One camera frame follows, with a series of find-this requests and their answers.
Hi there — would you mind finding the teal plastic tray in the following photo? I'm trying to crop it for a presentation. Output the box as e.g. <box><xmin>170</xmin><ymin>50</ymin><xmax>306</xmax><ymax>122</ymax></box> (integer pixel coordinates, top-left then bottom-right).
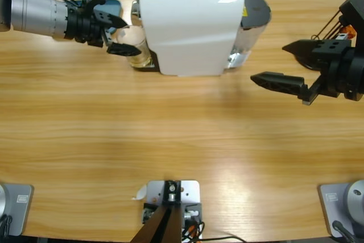
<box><xmin>95</xmin><ymin>0</ymin><xmax>123</xmax><ymax>35</ymax></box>

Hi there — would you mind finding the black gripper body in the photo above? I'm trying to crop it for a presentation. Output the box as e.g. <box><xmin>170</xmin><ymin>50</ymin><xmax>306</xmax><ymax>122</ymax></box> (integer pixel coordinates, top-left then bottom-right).
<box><xmin>300</xmin><ymin>45</ymin><xmax>364</xmax><ymax>105</ymax></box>
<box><xmin>66</xmin><ymin>6</ymin><xmax>114</xmax><ymax>48</ymax></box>

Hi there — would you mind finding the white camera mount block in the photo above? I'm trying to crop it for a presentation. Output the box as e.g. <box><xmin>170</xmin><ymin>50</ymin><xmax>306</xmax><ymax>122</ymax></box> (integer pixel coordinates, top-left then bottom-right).
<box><xmin>143</xmin><ymin>179</ymin><xmax>203</xmax><ymax>226</ymax></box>

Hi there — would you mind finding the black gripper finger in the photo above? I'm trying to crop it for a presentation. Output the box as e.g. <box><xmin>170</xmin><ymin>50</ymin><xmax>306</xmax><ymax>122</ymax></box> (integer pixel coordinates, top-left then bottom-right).
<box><xmin>250</xmin><ymin>71</ymin><xmax>309</xmax><ymax>101</ymax></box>
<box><xmin>106</xmin><ymin>42</ymin><xmax>142</xmax><ymax>57</ymax></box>
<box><xmin>282</xmin><ymin>39</ymin><xmax>352</xmax><ymax>65</ymax></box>
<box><xmin>106</xmin><ymin>12</ymin><xmax>128</xmax><ymax>29</ymax></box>

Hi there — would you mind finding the black wire capsule holder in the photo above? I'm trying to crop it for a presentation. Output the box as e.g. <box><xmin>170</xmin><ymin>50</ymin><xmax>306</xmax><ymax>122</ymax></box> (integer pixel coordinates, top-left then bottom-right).
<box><xmin>295</xmin><ymin>0</ymin><xmax>359</xmax><ymax>71</ymax></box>

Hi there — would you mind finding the clear water tank black lid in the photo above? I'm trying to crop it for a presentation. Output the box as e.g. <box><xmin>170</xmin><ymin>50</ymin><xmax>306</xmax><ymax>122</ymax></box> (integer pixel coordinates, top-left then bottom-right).
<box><xmin>227</xmin><ymin>0</ymin><xmax>272</xmax><ymax>70</ymax></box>

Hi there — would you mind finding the long black cable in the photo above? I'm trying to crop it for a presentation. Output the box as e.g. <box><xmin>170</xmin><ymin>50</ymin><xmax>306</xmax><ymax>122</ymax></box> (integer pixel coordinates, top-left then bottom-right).
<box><xmin>198</xmin><ymin>234</ymin><xmax>247</xmax><ymax>243</ymax></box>

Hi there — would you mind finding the thin black base cable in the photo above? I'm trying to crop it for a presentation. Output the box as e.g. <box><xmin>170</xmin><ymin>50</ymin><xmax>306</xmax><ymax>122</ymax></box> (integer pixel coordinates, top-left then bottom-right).
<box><xmin>332</xmin><ymin>220</ymin><xmax>357</xmax><ymax>243</ymax></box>
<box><xmin>0</xmin><ymin>214</ymin><xmax>14</xmax><ymax>237</ymax></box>

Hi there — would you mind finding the white paper tag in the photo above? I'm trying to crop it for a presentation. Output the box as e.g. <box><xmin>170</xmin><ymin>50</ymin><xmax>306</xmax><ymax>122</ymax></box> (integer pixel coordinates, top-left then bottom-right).
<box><xmin>131</xmin><ymin>184</ymin><xmax>148</xmax><ymax>201</ymax></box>

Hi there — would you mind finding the white capsule coffee machine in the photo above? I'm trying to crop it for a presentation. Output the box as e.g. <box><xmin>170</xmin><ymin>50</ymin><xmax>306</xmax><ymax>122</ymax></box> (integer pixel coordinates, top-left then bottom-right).
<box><xmin>129</xmin><ymin>0</ymin><xmax>246</xmax><ymax>78</ymax></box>

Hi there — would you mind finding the silver grate drip tray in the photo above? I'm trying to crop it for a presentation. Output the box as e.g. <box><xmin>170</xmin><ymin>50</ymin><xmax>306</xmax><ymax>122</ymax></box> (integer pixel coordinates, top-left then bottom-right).
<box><xmin>130</xmin><ymin>51</ymin><xmax>160</xmax><ymax>72</ymax></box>

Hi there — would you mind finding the clear glass cup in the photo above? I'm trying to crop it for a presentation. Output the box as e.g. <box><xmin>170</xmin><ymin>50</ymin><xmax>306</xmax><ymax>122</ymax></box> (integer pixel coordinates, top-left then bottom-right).
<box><xmin>115</xmin><ymin>25</ymin><xmax>153</xmax><ymax>69</ymax></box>

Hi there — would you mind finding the orange black cable bundle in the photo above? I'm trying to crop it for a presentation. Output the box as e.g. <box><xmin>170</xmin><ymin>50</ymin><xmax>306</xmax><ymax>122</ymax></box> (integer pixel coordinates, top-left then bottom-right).
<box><xmin>181</xmin><ymin>220</ymin><xmax>205</xmax><ymax>242</ymax></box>

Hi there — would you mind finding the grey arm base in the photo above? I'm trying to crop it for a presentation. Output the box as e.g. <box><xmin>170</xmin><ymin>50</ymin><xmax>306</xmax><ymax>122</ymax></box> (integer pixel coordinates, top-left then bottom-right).
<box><xmin>317</xmin><ymin>179</ymin><xmax>364</xmax><ymax>238</ymax></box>
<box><xmin>0</xmin><ymin>183</ymin><xmax>35</xmax><ymax>237</ymax></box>

